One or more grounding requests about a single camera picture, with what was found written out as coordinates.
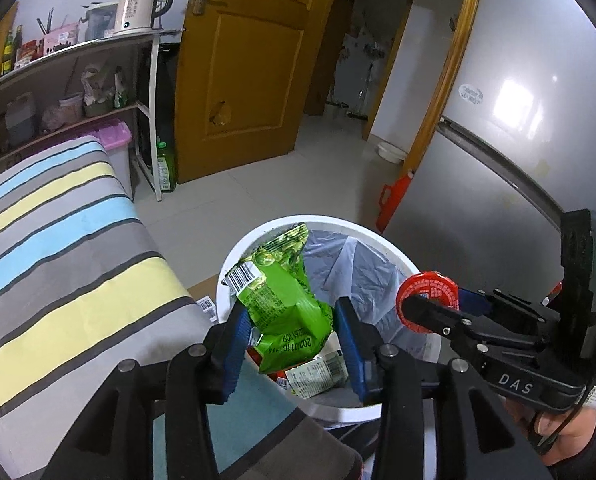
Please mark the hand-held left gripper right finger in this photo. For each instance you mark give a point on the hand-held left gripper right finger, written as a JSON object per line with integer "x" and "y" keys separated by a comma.
{"x": 355, "y": 360}

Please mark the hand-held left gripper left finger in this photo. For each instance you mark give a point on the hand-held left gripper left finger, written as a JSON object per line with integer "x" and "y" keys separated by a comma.
{"x": 235, "y": 360}

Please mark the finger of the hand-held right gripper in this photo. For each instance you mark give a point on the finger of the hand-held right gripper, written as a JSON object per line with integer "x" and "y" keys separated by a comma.
{"x": 507, "y": 307}
{"x": 437, "y": 322}

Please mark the red round foil lid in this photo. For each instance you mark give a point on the red round foil lid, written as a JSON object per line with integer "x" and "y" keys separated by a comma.
{"x": 425, "y": 290}

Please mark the green snack packet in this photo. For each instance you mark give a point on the green snack packet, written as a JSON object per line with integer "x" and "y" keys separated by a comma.
{"x": 278, "y": 300}

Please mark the white round bin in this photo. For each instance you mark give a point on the white round bin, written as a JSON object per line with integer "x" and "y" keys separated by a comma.
{"x": 238, "y": 265}

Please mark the person's right hand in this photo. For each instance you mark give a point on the person's right hand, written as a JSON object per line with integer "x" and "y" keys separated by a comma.
{"x": 572, "y": 435}

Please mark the pale snack packet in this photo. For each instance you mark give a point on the pale snack packet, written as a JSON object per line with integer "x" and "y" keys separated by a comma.
{"x": 315, "y": 372}

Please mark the barcode paper scrap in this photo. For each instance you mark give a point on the barcode paper scrap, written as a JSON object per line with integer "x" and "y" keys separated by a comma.
{"x": 207, "y": 307}

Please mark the translucent grey bin liner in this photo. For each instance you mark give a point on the translucent grey bin liner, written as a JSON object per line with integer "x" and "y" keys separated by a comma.
{"x": 362, "y": 280}

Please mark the red plastic jerrycan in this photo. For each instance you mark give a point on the red plastic jerrycan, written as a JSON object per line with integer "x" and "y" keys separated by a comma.
{"x": 395, "y": 200}

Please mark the silver refrigerator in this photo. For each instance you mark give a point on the silver refrigerator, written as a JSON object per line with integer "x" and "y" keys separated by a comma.
{"x": 502, "y": 160}

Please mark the white basin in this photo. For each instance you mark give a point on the white basin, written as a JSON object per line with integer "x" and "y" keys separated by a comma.
{"x": 391, "y": 152}

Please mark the striped bed sheet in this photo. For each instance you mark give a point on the striped bed sheet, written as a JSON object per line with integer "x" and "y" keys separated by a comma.
{"x": 78, "y": 270}

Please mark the green plastic bottle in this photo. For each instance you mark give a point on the green plastic bottle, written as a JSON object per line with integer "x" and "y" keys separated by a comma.
{"x": 166, "y": 167}

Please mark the storage box with pink lid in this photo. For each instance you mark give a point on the storage box with pink lid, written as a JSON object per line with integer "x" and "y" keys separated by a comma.
{"x": 115, "y": 142}

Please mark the metal kitchen shelf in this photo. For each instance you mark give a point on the metal kitchen shelf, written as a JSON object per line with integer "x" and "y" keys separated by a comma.
{"x": 150, "y": 110}

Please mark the yellow wooden door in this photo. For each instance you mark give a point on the yellow wooden door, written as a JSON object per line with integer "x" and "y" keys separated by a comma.
{"x": 258, "y": 70}

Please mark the crumpled bags on shelf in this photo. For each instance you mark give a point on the crumpled bags on shelf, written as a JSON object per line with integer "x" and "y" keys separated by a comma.
{"x": 100, "y": 92}

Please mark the grey plastic jug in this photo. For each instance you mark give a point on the grey plastic jug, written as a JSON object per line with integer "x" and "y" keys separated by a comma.
{"x": 20, "y": 120}

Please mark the clear plastic pitcher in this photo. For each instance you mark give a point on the clear plastic pitcher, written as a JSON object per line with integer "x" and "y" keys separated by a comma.
{"x": 99, "y": 22}

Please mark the pink patterned box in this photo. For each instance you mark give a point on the pink patterned box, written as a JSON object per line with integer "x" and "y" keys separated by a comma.
{"x": 62, "y": 40}

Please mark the white electric kettle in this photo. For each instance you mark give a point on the white electric kettle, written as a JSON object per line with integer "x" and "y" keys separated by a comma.
{"x": 138, "y": 5}

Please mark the red seasoning packet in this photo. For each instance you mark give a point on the red seasoning packet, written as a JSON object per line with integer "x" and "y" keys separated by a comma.
{"x": 29, "y": 52}

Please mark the dark sauce bottles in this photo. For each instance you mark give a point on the dark sauce bottles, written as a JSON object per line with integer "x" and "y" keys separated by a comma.
{"x": 10, "y": 52}

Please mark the wooden door frame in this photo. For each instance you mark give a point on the wooden door frame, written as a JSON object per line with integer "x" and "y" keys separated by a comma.
{"x": 452, "y": 60}

